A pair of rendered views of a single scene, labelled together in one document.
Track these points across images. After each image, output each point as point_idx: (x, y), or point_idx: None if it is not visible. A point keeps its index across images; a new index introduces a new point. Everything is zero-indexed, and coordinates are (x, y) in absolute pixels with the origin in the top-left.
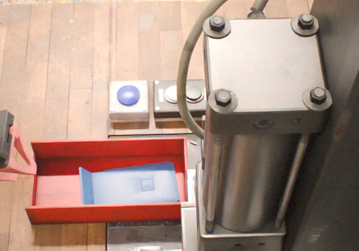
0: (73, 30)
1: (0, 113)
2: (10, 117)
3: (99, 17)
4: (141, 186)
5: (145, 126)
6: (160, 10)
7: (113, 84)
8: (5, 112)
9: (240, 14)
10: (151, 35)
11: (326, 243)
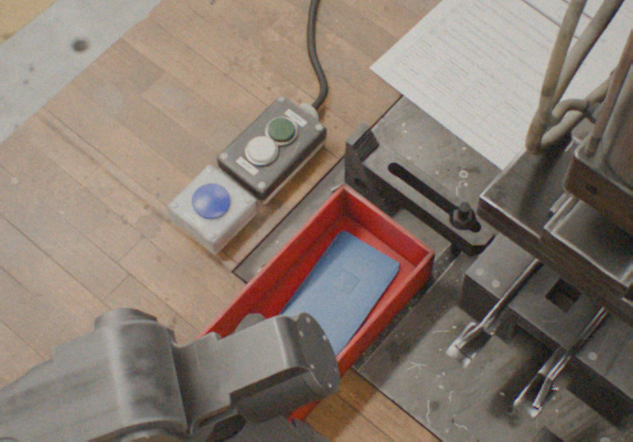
0: (30, 188)
1: (244, 327)
2: (262, 318)
3: (43, 144)
4: (342, 290)
5: (260, 221)
6: (110, 69)
7: (177, 204)
8: (252, 319)
9: None
10: (137, 108)
11: None
